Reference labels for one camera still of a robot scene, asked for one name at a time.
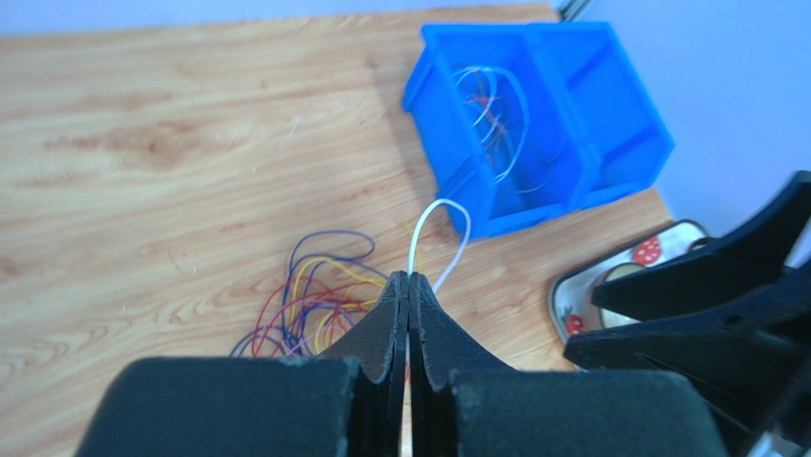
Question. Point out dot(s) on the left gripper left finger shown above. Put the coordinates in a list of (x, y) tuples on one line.
[(346, 402)]

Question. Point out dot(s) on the strawberry print tray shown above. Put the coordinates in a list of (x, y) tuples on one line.
[(570, 300)]

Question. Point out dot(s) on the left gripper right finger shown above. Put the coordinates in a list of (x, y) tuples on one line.
[(467, 402)]

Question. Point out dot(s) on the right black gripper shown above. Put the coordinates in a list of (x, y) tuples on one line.
[(750, 359)]

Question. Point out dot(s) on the blue plastic bin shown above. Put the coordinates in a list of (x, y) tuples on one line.
[(524, 123)]

